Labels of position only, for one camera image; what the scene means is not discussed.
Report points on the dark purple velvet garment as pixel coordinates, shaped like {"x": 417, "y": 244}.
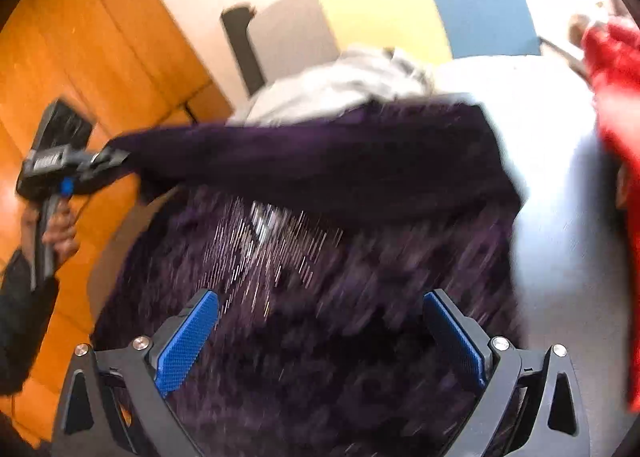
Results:
{"x": 325, "y": 162}

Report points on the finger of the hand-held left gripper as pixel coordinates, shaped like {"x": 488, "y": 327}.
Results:
{"x": 102, "y": 162}

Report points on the person's left forearm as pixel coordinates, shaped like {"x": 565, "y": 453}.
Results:
{"x": 25, "y": 317}

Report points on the orange wooden wardrobe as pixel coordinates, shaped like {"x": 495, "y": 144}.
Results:
{"x": 100, "y": 37}

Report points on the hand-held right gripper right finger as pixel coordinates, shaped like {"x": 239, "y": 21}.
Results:
{"x": 457, "y": 347}

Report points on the red knit sweater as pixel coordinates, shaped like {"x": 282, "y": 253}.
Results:
{"x": 620, "y": 87}

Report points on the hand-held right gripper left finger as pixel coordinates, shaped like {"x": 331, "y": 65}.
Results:
{"x": 187, "y": 342}

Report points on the person's left hand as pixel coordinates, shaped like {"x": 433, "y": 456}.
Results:
{"x": 62, "y": 232}

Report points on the grey garment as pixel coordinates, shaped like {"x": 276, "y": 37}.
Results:
{"x": 340, "y": 82}

